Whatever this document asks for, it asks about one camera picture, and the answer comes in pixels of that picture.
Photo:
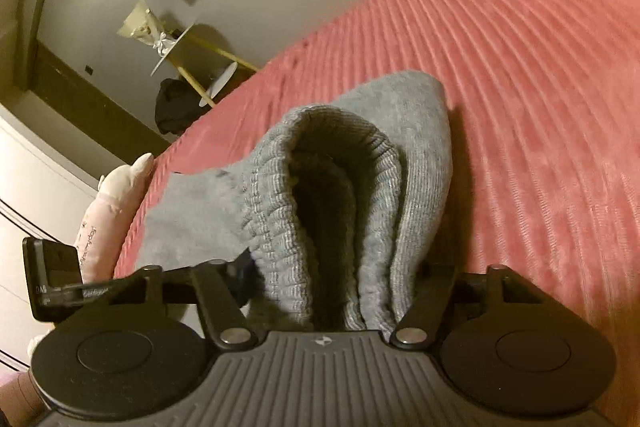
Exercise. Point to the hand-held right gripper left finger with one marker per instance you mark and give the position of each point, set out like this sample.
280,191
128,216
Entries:
222,302

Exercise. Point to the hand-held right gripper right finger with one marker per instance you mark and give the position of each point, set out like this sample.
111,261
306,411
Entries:
425,302

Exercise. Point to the grey knit sweater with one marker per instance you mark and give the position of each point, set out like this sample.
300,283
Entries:
280,187

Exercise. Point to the dark bag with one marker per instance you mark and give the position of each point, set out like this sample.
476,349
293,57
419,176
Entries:
175,107

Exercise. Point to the pink ribbed blanket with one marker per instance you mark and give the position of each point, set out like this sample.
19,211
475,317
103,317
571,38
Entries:
525,82

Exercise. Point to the round table with yellow legs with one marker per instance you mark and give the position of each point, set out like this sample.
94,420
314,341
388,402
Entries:
195,52

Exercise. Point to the wrapped flower bouquet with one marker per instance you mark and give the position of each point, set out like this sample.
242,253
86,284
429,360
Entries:
142,24

